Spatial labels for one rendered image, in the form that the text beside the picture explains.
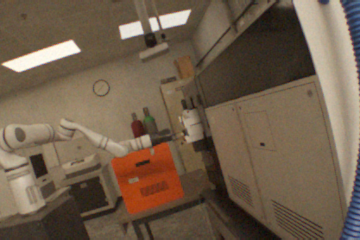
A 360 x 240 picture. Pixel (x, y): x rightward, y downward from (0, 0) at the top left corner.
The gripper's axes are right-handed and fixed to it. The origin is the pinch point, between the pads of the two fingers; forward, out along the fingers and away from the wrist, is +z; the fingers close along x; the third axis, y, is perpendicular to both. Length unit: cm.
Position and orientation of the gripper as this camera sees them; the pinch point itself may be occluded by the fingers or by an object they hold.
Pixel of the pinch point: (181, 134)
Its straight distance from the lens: 134.0
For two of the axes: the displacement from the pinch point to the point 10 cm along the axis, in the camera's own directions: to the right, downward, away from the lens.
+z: 9.4, -3.0, 1.4
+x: -2.8, -5.0, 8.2
